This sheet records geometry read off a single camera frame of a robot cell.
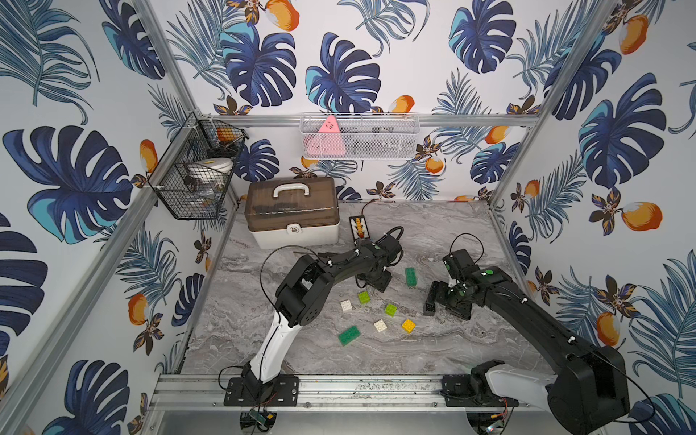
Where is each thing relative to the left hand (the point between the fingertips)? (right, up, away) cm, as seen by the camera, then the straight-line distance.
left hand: (376, 278), depth 95 cm
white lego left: (-10, -8, -6) cm, 14 cm away
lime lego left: (-4, -6, -3) cm, 8 cm away
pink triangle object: (-16, +46, -6) cm, 49 cm away
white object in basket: (-49, +35, -15) cm, 63 cm away
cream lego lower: (0, -13, -10) cm, 16 cm away
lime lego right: (+4, -9, -6) cm, 12 cm away
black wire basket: (-59, +26, -13) cm, 66 cm away
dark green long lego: (+13, 0, 0) cm, 13 cm away
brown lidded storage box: (-28, +23, -5) cm, 37 cm away
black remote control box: (-5, +18, +15) cm, 24 cm away
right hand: (+18, -5, -13) cm, 22 cm away
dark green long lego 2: (-9, -16, -12) cm, 22 cm away
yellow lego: (+9, -13, -10) cm, 19 cm away
